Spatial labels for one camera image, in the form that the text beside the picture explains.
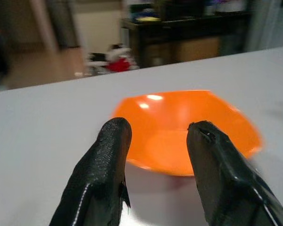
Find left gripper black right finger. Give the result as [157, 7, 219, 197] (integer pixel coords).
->
[187, 120, 283, 226]

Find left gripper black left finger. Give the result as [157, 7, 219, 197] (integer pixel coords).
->
[49, 117, 133, 226]

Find orange plastic bowl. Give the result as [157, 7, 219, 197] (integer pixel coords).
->
[111, 89, 265, 177]

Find red white black stuffed toy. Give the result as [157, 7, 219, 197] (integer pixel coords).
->
[86, 43, 140, 73]

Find brown cardboard box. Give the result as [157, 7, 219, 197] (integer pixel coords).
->
[172, 37, 221, 63]

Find black console table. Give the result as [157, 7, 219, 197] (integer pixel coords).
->
[121, 11, 253, 69]

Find yellow flat item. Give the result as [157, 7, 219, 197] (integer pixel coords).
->
[134, 15, 161, 23]

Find pale grey curtain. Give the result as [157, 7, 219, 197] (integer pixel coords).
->
[245, 0, 283, 52]

